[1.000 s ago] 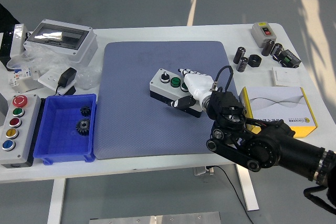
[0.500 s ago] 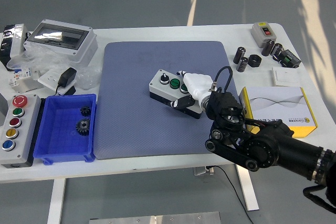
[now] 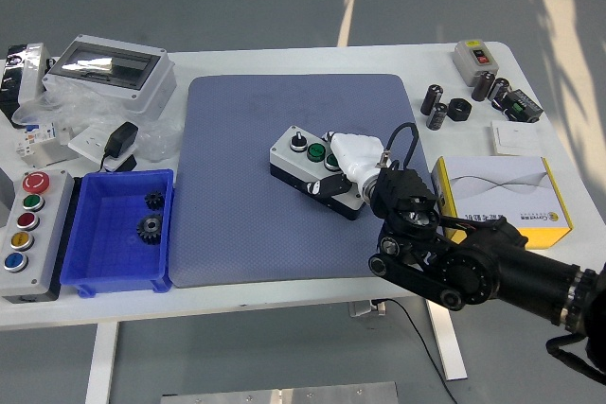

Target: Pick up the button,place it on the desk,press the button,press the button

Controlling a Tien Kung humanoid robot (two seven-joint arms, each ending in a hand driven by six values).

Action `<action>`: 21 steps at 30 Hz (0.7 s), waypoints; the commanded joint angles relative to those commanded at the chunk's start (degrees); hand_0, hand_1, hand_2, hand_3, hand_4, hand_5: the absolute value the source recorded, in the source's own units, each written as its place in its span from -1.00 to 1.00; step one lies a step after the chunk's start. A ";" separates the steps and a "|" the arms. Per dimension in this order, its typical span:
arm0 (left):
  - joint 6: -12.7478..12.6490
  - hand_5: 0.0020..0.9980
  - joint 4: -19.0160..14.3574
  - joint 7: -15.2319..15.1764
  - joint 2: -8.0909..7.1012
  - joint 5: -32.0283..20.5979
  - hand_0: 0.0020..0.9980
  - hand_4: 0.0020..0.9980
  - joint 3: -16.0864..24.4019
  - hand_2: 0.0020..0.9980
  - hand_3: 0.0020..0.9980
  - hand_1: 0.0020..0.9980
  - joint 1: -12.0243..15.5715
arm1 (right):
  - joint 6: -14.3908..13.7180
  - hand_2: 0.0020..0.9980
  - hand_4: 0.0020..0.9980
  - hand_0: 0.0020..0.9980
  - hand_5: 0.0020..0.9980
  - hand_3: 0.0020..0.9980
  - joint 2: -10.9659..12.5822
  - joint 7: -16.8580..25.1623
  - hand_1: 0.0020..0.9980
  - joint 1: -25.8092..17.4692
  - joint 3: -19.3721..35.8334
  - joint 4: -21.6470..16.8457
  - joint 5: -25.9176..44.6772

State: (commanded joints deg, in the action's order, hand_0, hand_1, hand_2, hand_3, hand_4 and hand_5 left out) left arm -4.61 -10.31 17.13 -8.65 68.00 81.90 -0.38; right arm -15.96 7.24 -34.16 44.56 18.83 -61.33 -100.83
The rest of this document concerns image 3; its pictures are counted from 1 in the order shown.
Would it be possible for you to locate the black power adapter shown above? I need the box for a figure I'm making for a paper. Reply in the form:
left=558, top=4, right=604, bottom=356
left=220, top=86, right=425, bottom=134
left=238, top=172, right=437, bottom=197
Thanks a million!
left=97, top=121, right=140, bottom=173

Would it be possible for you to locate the white enclosure with clear lid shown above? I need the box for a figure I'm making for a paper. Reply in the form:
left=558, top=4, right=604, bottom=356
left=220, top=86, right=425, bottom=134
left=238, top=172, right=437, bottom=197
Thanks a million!
left=41, top=34, right=177, bottom=116

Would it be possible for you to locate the white and black device box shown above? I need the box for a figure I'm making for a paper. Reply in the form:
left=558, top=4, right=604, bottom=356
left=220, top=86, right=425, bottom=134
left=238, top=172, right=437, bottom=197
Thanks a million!
left=0, top=43, right=57, bottom=116

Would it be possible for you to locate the black module with green terminal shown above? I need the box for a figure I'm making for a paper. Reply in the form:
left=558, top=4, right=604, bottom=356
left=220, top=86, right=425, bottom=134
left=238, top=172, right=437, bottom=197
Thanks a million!
left=502, top=88, right=544, bottom=124

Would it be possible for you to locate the yellow and white cardboard box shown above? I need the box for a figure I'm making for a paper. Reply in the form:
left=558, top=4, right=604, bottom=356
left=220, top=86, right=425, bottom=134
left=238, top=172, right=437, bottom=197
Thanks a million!
left=429, top=155, right=574, bottom=251

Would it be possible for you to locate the black cable under table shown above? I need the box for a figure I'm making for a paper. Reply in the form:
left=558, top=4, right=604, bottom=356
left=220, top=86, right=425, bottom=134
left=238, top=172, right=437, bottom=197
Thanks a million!
left=378, top=298, right=460, bottom=404

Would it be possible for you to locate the white table leg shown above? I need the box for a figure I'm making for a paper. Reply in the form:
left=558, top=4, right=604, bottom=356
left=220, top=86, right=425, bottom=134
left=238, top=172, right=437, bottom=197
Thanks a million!
left=84, top=322, right=119, bottom=404
left=424, top=298, right=469, bottom=381

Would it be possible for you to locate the blue plastic bin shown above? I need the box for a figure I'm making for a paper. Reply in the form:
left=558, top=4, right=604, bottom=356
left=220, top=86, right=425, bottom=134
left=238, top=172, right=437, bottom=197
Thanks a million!
left=59, top=168, right=175, bottom=300

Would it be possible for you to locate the grey under-table bracket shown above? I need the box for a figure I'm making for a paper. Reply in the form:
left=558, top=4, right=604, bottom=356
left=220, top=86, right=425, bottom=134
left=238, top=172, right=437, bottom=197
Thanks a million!
left=348, top=300, right=387, bottom=318

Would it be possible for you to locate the grey metal box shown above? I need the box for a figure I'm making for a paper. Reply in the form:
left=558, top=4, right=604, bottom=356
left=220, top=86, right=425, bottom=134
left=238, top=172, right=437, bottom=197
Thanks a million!
left=0, top=171, right=15, bottom=230

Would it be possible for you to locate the five-button grey control box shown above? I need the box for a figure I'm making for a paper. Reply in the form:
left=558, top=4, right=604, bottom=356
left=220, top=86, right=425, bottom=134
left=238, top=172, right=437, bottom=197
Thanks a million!
left=0, top=168, right=76, bottom=305

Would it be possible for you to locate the black hex nut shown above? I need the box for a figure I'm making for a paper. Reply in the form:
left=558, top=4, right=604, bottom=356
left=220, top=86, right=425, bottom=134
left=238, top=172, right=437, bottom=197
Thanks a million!
left=447, top=97, right=473, bottom=122

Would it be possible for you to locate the silver metal plate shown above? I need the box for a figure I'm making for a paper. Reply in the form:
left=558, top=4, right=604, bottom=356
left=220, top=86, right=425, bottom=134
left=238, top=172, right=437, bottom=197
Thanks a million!
left=159, top=380, right=400, bottom=404

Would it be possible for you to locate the white circuit breaker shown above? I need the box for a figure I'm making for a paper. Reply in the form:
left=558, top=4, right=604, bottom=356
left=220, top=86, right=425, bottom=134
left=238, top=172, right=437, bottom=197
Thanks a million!
left=12, top=119, right=80, bottom=167

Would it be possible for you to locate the large black bevel gear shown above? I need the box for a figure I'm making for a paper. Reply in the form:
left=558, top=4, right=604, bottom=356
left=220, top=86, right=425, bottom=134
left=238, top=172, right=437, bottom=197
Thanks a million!
left=135, top=214, right=165, bottom=247

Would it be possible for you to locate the four-button grey control box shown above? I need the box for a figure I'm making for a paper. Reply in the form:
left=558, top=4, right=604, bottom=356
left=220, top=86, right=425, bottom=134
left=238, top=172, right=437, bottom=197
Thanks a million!
left=268, top=125, right=366, bottom=221

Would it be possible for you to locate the clear plastic bag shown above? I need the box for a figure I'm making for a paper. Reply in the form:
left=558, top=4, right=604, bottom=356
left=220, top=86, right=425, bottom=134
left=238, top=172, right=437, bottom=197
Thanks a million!
left=11, top=79, right=184, bottom=164

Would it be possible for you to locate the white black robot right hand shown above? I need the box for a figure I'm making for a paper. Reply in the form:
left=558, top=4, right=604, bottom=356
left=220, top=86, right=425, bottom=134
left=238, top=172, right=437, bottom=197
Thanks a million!
left=305, top=129, right=387, bottom=200

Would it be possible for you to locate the grey two-button switch box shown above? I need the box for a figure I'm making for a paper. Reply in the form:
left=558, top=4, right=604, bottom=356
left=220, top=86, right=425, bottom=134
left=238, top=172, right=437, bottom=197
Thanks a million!
left=452, top=39, right=498, bottom=88

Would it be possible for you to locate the white wall switch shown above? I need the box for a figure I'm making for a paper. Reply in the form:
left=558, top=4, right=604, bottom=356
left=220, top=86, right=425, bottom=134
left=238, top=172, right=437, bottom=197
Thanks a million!
left=490, top=119, right=542, bottom=156

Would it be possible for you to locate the grey-blue table mat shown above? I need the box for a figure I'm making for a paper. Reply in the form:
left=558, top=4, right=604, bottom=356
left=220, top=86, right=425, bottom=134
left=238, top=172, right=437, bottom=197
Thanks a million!
left=169, top=73, right=437, bottom=289

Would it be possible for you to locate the black cylindrical capacitor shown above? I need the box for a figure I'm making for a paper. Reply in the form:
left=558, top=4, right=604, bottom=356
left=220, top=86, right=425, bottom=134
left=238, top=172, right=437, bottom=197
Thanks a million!
left=487, top=77, right=511, bottom=110
left=471, top=70, right=497, bottom=102
left=420, top=83, right=445, bottom=116
left=425, top=101, right=449, bottom=131

